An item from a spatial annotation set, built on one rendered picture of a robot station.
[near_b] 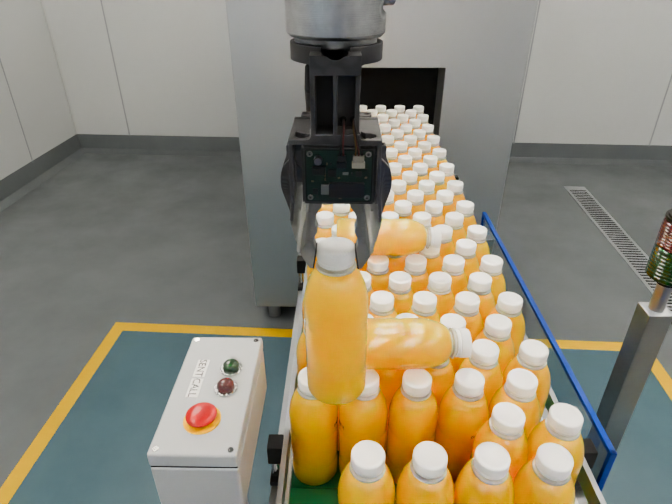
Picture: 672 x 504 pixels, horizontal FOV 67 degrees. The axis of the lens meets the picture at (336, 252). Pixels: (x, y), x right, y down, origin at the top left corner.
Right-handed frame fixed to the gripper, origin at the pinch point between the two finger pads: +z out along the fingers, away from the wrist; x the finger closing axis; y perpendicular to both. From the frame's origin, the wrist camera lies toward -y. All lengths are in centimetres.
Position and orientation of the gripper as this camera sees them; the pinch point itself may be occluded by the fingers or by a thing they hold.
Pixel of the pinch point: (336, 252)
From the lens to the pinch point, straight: 50.5
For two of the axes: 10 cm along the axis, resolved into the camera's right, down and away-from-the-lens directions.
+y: -0.2, 5.1, -8.6
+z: 0.0, 8.6, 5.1
